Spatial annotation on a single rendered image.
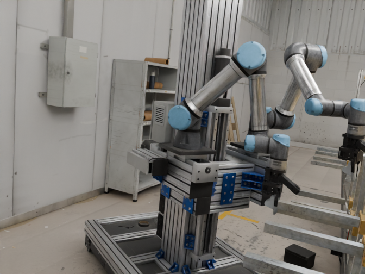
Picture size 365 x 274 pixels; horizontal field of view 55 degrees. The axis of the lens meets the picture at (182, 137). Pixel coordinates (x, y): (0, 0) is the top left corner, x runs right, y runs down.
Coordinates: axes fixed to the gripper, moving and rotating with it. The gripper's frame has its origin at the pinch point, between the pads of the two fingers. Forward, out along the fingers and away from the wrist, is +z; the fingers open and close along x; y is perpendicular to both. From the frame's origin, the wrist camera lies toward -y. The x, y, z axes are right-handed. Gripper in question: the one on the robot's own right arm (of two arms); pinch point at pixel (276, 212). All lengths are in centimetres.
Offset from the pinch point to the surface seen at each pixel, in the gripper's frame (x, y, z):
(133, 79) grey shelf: -167, 187, -52
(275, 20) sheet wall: -806, 169, -239
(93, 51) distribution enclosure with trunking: -111, 197, -75
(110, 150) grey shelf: -168, 212, 30
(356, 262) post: 22.9, -32.8, 3.9
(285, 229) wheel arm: 52, -10, -13
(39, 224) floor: -63, 208, 82
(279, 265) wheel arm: 76, -12, -13
